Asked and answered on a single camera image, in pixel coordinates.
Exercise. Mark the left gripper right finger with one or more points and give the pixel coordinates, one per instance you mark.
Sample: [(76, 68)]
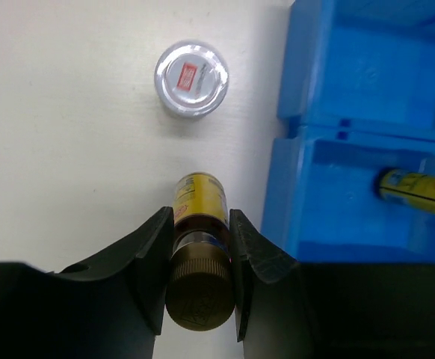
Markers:
[(287, 309)]

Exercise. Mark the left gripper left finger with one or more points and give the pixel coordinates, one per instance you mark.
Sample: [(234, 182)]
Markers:
[(109, 305)]

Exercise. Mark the small yellow-label bottle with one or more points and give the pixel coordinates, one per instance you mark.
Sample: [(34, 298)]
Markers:
[(200, 294), (407, 188)]

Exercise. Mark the blue three-compartment plastic bin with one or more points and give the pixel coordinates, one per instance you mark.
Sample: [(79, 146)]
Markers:
[(357, 96)]

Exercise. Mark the left white-lid spice jar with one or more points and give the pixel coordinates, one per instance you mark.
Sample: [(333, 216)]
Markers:
[(191, 79)]

